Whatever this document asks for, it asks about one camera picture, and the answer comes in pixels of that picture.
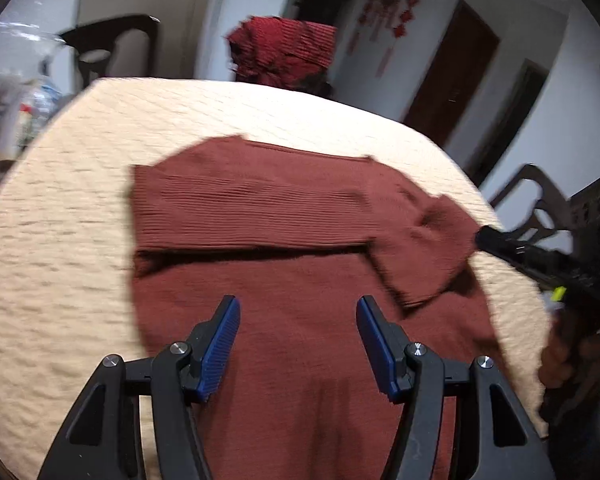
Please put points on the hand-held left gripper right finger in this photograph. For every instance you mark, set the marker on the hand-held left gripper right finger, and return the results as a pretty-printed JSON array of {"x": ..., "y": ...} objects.
[{"x": 375, "y": 350}]

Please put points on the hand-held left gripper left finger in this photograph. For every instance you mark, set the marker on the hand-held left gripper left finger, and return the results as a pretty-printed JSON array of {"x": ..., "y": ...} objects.
[{"x": 220, "y": 350}]

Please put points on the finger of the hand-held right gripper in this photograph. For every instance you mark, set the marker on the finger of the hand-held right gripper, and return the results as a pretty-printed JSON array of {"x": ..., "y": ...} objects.
[{"x": 500, "y": 245}]

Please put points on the rust red knit sweater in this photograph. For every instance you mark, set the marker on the rust red knit sweater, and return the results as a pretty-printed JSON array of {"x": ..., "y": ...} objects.
[{"x": 280, "y": 210}]

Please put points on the person's right forearm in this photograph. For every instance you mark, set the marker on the person's right forearm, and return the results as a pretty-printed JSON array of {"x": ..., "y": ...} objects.
[{"x": 590, "y": 400}]

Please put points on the person's right hand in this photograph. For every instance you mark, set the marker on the person's right hand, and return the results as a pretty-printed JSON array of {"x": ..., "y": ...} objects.
[{"x": 560, "y": 355}]

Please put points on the dark carved wooden chair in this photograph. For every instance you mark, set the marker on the dark carved wooden chair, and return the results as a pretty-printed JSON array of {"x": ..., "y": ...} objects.
[{"x": 525, "y": 182}]

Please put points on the brown wooden door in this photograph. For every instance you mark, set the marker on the brown wooden door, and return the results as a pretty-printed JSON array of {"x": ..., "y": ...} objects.
[{"x": 455, "y": 75}]

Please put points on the beige quilted table cover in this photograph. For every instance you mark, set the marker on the beige quilted table cover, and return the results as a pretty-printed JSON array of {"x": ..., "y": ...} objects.
[{"x": 55, "y": 260}]

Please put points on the red plaid shirt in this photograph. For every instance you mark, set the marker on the red plaid shirt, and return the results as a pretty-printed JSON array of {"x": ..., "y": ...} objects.
[{"x": 280, "y": 45}]

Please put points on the black dining chair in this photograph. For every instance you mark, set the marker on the black dining chair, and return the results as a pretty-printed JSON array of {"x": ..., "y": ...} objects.
[{"x": 140, "y": 27}]

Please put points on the grey tall cabinet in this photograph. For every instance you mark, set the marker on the grey tall cabinet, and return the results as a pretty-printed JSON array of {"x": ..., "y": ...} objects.
[{"x": 180, "y": 15}]

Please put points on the clear plastic bag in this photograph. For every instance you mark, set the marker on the clear plastic bag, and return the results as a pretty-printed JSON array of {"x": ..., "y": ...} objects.
[{"x": 20, "y": 45}]

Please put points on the dark wooden door frame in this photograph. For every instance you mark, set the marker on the dark wooden door frame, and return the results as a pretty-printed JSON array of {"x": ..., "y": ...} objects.
[{"x": 517, "y": 115}]

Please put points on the red hanging wall ornament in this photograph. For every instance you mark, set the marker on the red hanging wall ornament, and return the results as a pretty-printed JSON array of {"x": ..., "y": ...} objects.
[
  {"x": 411, "y": 10},
  {"x": 382, "y": 2}
]

